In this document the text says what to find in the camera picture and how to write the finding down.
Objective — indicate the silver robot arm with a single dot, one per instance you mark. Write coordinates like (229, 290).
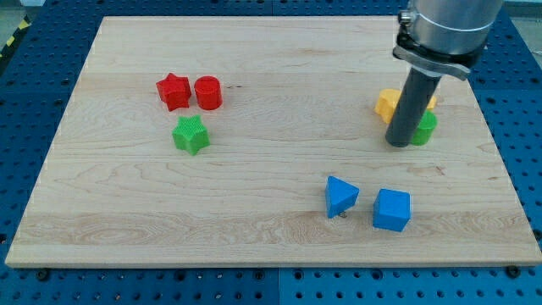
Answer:
(444, 37)

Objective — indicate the green star block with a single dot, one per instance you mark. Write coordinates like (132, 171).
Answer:
(190, 134)

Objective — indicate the red star block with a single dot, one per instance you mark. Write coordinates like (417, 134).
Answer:
(174, 91)

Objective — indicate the wooden board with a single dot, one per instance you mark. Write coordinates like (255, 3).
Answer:
(298, 97)

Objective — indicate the blue triangular prism block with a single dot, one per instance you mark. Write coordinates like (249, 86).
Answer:
(339, 196)

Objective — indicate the red cylinder block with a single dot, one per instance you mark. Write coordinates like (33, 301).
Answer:
(208, 92)

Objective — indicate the yellow block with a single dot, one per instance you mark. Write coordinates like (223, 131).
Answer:
(386, 104)

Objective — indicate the blue cube block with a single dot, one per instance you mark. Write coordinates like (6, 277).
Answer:
(392, 210)

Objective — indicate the green cylinder block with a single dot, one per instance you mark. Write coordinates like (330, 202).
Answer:
(425, 129)

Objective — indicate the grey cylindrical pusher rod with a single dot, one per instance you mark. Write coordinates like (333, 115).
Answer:
(415, 96)

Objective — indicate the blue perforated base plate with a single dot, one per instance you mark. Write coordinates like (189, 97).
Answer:
(43, 54)

